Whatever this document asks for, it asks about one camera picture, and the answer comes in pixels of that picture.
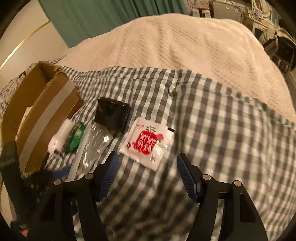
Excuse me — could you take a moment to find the black cup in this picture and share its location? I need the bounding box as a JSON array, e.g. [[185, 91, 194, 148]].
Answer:
[[94, 97, 132, 135]]

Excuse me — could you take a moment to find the white oval vanity mirror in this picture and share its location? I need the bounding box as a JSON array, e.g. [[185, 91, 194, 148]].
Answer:
[[251, 0, 272, 18]]

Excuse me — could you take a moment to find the grey cabinet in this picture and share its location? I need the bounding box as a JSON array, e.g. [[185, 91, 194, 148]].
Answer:
[[212, 1, 242, 22]]

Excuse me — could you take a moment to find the brown cardboard box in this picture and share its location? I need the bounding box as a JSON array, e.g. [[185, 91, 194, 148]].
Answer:
[[1, 74, 83, 174]]

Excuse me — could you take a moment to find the clear plastic bag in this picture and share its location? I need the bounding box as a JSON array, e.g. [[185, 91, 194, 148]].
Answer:
[[80, 122, 113, 172]]

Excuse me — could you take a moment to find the white stick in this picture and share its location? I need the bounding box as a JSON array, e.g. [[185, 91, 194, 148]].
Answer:
[[67, 125, 91, 182]]

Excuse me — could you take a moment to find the white red sachet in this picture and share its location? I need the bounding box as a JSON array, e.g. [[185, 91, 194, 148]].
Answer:
[[120, 118, 175, 171]]

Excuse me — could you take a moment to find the green curtain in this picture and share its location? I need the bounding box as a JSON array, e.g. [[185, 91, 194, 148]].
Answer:
[[39, 0, 188, 48]]

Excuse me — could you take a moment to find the grey checkered cloth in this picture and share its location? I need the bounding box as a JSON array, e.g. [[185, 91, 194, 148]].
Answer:
[[61, 66, 295, 240]]

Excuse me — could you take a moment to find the cream textured blanket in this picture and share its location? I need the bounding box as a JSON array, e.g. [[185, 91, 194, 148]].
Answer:
[[59, 14, 295, 121]]

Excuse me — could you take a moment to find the dark chair with clothes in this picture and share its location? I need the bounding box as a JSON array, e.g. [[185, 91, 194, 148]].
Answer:
[[258, 19, 295, 78]]

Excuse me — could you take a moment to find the white plastic bottle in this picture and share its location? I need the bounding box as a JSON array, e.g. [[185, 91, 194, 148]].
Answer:
[[48, 118, 74, 159]]

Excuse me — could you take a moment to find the green snack packet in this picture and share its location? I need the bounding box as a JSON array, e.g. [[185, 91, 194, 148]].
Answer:
[[68, 122, 85, 152]]

